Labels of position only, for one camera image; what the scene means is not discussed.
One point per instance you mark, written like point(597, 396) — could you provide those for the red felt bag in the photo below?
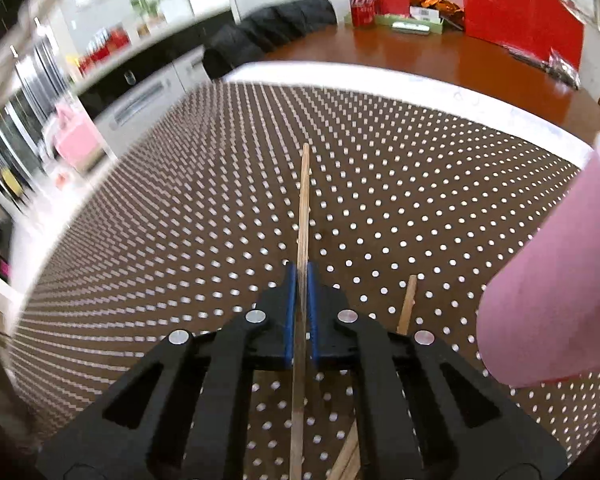
point(538, 28)

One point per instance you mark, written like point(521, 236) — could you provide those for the red container on cabinet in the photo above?
point(105, 43)

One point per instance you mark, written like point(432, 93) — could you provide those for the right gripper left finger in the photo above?
point(181, 412)

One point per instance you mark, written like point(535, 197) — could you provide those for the orange snack packet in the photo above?
point(448, 10)

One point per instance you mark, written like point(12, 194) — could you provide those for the wooden chopstick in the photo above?
point(300, 317)

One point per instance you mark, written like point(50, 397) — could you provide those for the small potted plant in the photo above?
point(149, 15)

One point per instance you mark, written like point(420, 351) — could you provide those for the green flat box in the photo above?
point(417, 15)

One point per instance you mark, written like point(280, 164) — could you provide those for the white small device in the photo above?
point(411, 28)

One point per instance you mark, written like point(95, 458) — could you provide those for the pink cylindrical cup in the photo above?
point(539, 318)

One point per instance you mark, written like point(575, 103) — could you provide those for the packaged snack bag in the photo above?
point(553, 63)

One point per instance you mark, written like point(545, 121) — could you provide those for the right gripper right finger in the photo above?
point(422, 411)

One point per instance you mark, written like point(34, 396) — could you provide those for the wooden chopsticks pile on mat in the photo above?
point(347, 465)

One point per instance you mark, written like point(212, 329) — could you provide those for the white sideboard cabinet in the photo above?
point(127, 97)

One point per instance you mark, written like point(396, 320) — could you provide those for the black jacket on chair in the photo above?
point(262, 32)

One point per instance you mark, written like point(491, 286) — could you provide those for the brown polka dot placemat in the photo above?
point(201, 216)

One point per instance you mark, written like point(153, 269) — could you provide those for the red soda can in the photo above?
point(362, 12)

